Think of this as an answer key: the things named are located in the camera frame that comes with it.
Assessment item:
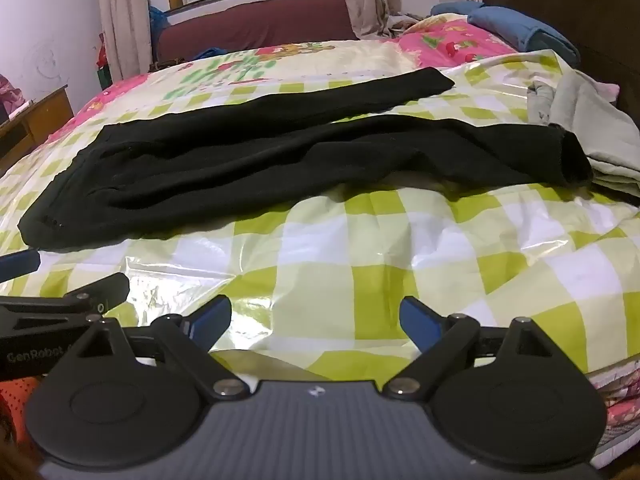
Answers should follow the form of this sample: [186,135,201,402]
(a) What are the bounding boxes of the dark red window seat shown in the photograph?
[155,0,362,63]

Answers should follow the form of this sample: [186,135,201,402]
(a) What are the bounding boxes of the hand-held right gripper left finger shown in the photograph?
[75,296,250,402]

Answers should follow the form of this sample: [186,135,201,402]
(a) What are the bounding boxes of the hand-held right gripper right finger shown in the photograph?
[382,296,553,402]

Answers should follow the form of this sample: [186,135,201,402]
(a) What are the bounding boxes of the black pants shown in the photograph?
[17,66,594,251]

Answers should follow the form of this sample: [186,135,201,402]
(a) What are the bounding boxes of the wooden cabinet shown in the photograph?
[0,85,76,173]

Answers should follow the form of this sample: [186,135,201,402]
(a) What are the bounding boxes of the pink floral cover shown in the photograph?
[0,74,29,112]

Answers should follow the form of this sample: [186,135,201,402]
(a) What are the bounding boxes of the blue folded cloth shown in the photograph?
[467,6,581,68]

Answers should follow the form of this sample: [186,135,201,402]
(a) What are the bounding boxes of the dark blue cloth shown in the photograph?
[431,1,486,17]

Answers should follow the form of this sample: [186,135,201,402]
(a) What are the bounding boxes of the orange cloth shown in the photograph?
[0,377,47,461]

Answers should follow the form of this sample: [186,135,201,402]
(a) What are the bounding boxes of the green white checked bedsheet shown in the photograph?
[0,42,640,381]

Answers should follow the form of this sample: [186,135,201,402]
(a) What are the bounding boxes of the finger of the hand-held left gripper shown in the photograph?
[0,274,131,335]
[0,249,42,285]

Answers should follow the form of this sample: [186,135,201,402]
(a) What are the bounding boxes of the grey cloth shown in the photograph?
[526,67,640,193]

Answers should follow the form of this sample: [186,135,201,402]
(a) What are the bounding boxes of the red green bag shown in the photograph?
[96,32,114,92]

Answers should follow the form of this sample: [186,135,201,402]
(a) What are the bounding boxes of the blue bag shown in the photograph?
[148,6,172,37]

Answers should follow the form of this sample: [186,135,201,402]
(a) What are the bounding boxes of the brown headboard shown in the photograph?
[482,0,640,121]

